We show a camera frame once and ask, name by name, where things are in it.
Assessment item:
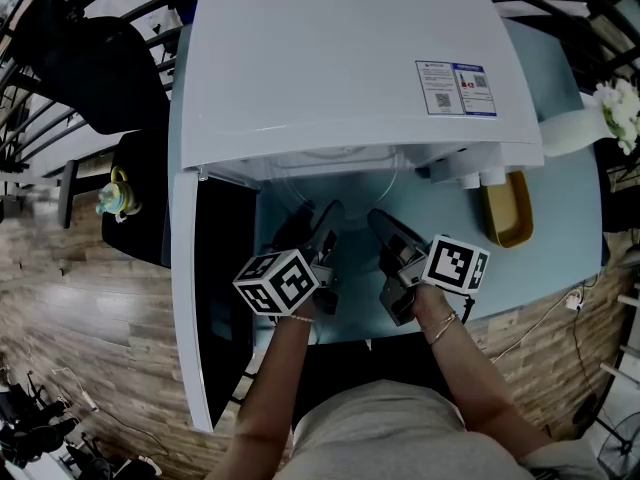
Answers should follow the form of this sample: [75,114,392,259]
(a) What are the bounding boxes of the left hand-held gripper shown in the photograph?
[232,198,346,318]

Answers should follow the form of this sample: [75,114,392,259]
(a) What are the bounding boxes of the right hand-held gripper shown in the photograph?
[367,209,491,328]

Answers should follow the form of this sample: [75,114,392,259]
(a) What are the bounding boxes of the clear plastic plate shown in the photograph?
[262,145,404,222]

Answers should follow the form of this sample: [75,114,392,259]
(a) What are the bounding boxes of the person's left forearm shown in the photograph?
[202,295,319,480]

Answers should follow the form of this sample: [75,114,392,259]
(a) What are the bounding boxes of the person's right forearm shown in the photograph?
[409,282,554,459]

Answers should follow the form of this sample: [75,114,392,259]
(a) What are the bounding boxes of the yellow rectangular tray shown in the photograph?
[480,170,535,249]

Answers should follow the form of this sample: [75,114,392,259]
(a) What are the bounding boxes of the person's black trousers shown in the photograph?
[292,340,454,427]

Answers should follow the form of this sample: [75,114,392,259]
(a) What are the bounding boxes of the light blue top table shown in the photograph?
[167,17,611,347]

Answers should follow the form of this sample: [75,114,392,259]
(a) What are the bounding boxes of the white microwave oven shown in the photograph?
[167,0,546,434]

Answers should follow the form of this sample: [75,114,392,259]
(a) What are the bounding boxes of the person's grey shirt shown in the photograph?
[272,378,609,480]

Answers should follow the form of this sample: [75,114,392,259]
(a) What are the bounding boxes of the green yellow sippy cup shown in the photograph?
[95,165,144,225]

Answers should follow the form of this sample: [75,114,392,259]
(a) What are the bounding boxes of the white vase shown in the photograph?
[537,101,614,158]

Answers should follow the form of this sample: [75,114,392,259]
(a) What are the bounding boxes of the black mesh office chair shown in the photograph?
[9,0,174,269]
[597,137,640,234]

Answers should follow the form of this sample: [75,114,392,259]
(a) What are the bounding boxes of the black metal railing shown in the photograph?
[0,0,640,179]

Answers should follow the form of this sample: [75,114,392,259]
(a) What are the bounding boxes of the black floor fan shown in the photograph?
[594,412,640,480]

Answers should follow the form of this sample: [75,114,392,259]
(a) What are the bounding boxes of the thin gold bracelet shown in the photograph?
[418,310,460,345]

